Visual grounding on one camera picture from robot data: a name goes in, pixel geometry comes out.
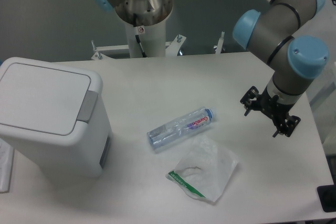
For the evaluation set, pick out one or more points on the white plastic trash can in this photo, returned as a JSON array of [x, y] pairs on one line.
[[55, 115]]

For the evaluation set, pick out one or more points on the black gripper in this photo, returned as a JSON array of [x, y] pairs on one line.
[[254, 101]]

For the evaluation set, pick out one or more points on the black device at edge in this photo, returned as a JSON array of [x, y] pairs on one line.
[[326, 195]]

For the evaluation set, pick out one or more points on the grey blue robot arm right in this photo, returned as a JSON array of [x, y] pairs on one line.
[[296, 61]]

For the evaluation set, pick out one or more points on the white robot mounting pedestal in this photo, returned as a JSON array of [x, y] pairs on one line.
[[143, 42]]

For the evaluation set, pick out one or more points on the crumpled clear plastic bag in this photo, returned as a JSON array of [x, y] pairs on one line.
[[204, 172]]

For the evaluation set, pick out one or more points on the clear plastic water bottle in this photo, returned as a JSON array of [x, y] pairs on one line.
[[179, 128]]

